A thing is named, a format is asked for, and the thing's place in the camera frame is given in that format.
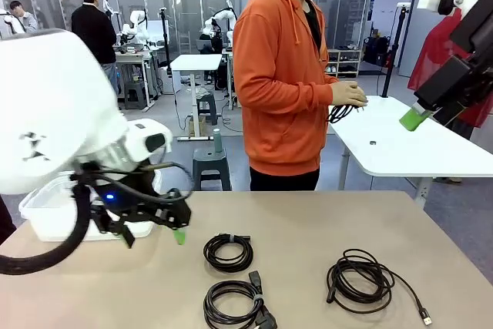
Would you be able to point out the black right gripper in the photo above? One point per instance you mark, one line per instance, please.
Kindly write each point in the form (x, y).
(477, 28)

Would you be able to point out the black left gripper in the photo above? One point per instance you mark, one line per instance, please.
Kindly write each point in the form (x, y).
(169, 211)

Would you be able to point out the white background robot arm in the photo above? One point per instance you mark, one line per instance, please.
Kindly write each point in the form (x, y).
(136, 21)

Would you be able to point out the person's right forearm orange sleeve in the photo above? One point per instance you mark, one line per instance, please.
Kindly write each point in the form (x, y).
(300, 92)

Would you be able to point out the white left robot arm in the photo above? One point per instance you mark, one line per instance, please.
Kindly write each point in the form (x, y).
(58, 105)

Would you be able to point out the person's right hand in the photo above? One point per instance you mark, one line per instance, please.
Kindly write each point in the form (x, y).
(348, 94)

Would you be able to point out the red cloth cape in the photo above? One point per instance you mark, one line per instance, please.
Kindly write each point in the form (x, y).
(435, 48)

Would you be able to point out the white side table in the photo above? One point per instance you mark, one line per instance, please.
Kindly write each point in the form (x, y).
(404, 144)

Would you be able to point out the black tripod stand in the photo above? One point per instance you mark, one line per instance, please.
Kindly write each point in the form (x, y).
(391, 63)

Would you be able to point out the black equipment pile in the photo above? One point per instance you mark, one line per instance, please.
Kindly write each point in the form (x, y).
(375, 51)

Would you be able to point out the dark grey stool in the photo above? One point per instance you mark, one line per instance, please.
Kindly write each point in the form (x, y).
(206, 101)
(210, 159)

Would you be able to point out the white shoe rack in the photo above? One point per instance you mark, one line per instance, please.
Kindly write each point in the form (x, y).
(346, 63)

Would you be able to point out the clear plastic storage bin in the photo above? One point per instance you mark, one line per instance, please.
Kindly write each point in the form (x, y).
(46, 205)

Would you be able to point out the grey green bottle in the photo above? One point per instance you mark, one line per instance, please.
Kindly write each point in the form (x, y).
(218, 140)

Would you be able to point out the grey plastic step stool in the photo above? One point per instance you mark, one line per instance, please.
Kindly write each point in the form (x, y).
(135, 96)

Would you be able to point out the person in orange hoodie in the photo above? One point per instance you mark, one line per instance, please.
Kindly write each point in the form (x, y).
(277, 74)

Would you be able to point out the white standing desk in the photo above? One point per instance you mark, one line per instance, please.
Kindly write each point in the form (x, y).
(196, 61)

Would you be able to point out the grey lab workbench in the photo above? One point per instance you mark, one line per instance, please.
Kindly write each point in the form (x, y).
(131, 57)

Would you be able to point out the bystander in black sweater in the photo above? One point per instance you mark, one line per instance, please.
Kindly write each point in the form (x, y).
(94, 32)

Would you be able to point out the bystander in grey hoodie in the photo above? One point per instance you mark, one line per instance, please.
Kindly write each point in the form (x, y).
(27, 21)

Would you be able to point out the thin black camera tripod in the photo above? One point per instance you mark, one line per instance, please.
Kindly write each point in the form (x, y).
(165, 36)

